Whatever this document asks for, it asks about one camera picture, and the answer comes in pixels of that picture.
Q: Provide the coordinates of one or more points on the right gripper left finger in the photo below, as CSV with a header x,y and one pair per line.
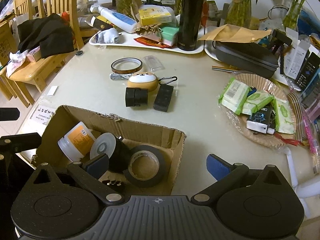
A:
x,y
87,177

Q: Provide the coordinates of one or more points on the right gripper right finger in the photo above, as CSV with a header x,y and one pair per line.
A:
x,y
227,176

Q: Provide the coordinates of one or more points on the black cylindrical adapter block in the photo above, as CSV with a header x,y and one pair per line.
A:
x,y
136,97

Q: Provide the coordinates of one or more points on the marbled grey white stick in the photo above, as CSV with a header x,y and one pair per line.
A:
x,y
115,76

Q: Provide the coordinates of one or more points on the black rectangular block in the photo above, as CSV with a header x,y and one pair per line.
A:
x,y
163,98

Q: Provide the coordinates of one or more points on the shiba dog plush pouch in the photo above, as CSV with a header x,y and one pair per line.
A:
x,y
143,80

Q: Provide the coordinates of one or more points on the white jar orange label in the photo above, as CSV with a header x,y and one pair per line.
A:
x,y
77,142

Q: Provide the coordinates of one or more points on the black tape roll white core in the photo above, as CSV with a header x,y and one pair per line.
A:
x,y
119,154

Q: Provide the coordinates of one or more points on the large black tape roll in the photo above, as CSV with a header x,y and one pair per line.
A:
x,y
147,166

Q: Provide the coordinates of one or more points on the woven paper plate basket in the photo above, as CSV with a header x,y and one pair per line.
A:
x,y
239,121

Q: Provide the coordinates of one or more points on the black white small box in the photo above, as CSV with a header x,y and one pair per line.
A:
x,y
263,121

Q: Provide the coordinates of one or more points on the brown cardboard box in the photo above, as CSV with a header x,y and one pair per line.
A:
x,y
169,141

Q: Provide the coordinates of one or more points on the white printed paper label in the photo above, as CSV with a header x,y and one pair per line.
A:
x,y
42,114

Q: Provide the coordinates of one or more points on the green white wipes pack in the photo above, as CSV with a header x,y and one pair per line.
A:
x,y
234,95

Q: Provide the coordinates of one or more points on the small white card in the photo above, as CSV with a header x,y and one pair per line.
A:
x,y
52,91

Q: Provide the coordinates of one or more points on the coloured striped straws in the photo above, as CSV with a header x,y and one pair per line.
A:
x,y
224,69

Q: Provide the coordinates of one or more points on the black carabiner clip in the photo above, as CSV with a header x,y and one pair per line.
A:
x,y
167,80

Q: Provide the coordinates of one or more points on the dark grey zip case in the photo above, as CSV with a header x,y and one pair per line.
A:
x,y
250,57

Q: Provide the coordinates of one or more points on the dark round button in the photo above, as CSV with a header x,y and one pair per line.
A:
x,y
78,53

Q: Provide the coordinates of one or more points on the clear plastic case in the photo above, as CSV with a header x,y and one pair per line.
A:
x,y
153,64

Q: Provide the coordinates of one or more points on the white black product box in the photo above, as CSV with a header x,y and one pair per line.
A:
x,y
295,57

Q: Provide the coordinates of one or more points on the white serving tray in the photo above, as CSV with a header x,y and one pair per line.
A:
x,y
128,40

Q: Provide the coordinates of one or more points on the rolled white blue socks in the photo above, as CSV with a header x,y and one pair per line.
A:
x,y
108,36

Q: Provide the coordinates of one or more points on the black clothing pile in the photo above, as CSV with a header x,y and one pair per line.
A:
x,y
52,34

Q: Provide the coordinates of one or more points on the brown paper envelope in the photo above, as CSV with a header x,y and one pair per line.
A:
x,y
235,34

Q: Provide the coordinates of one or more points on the red packet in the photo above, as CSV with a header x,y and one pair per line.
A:
x,y
151,43

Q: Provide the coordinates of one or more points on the black yellow box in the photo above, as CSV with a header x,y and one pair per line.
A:
x,y
99,24

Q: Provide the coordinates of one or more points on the white blue lotion bottle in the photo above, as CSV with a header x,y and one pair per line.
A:
x,y
122,21

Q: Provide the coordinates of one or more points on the green white sponge pack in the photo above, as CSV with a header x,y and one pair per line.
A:
x,y
168,35

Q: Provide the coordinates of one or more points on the wooden chair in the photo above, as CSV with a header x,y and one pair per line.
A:
x,y
35,73

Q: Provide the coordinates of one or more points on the black thermos bottle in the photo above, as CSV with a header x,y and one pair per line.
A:
x,y
190,18

